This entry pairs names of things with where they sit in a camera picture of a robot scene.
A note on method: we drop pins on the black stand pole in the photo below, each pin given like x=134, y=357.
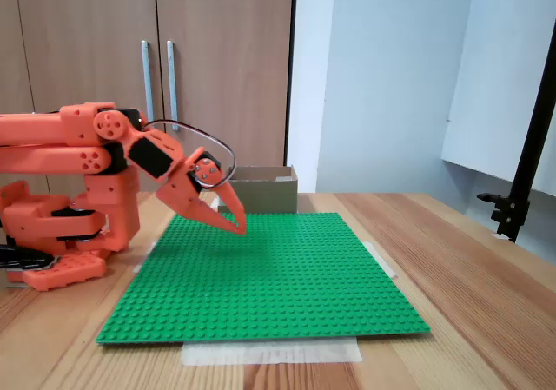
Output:
x=532, y=147

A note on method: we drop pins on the green lego baseplate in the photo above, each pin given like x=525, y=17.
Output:
x=269, y=286

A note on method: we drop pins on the white wall panel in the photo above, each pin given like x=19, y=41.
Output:
x=491, y=81

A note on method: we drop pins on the black stand clamp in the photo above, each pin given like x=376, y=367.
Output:
x=504, y=214

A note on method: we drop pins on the masking tape strip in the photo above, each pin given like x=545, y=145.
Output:
x=269, y=353
x=382, y=262
x=141, y=264

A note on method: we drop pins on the brown cardboard box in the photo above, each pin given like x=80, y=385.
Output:
x=269, y=194

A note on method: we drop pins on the black base clamp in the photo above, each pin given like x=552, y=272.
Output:
x=21, y=257

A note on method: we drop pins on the wooden wardrobe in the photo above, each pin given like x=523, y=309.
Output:
x=87, y=38

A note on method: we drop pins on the small white tape piece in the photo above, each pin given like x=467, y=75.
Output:
x=500, y=236

